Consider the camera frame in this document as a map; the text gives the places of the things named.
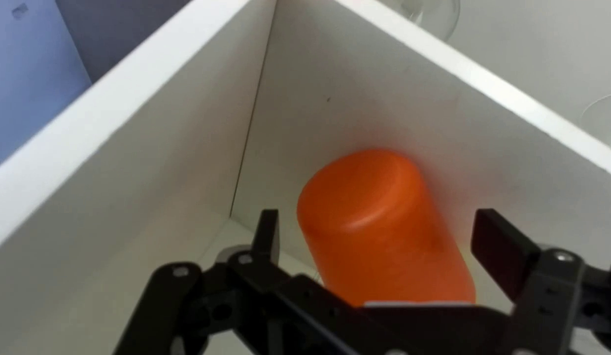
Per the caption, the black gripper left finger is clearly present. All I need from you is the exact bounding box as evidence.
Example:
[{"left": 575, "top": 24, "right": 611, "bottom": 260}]
[{"left": 112, "top": 207, "right": 301, "bottom": 355}]

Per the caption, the orange plastic cup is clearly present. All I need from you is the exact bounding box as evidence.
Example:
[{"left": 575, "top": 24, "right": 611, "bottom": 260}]
[{"left": 295, "top": 148, "right": 478, "bottom": 310}]

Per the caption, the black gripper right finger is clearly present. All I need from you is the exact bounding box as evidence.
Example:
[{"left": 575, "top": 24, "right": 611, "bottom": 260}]
[{"left": 471, "top": 207, "right": 611, "bottom": 355}]

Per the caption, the clear stemmed wine glass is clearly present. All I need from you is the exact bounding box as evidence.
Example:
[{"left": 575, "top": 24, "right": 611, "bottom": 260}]
[{"left": 581, "top": 93, "right": 611, "bottom": 154}]

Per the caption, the clear stemless glass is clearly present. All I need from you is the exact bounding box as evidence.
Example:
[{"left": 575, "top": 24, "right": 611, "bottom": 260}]
[{"left": 392, "top": 0, "right": 463, "bottom": 43}]

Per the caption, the white shelf cabinet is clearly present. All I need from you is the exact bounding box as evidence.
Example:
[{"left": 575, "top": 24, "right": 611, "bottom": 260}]
[{"left": 0, "top": 0, "right": 611, "bottom": 355}]

